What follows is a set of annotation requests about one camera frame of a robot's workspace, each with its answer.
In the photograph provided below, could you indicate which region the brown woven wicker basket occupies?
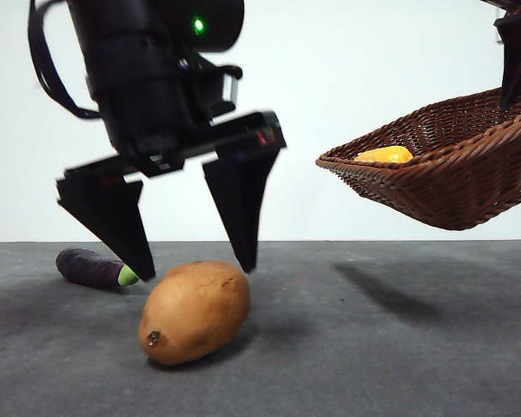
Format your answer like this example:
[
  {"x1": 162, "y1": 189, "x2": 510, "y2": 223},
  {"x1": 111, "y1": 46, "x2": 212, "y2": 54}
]
[{"x1": 315, "y1": 80, "x2": 521, "y2": 231}]

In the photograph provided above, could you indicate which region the purple eggplant with green stem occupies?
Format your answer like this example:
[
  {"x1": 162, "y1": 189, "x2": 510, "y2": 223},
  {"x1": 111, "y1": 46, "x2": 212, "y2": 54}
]
[{"x1": 55, "y1": 248, "x2": 141, "y2": 288}]

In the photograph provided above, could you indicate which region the tan brown potato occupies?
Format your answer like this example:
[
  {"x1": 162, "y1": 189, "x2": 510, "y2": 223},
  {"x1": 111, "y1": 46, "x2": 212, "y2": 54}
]
[{"x1": 137, "y1": 259, "x2": 252, "y2": 367}]

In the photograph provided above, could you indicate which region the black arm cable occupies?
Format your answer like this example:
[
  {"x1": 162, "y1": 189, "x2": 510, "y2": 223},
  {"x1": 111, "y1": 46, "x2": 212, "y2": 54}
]
[{"x1": 27, "y1": 0, "x2": 102, "y2": 121}]

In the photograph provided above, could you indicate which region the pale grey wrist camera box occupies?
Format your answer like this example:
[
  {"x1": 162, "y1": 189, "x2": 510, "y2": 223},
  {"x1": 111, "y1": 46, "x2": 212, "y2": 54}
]
[{"x1": 216, "y1": 64, "x2": 244, "y2": 115}]

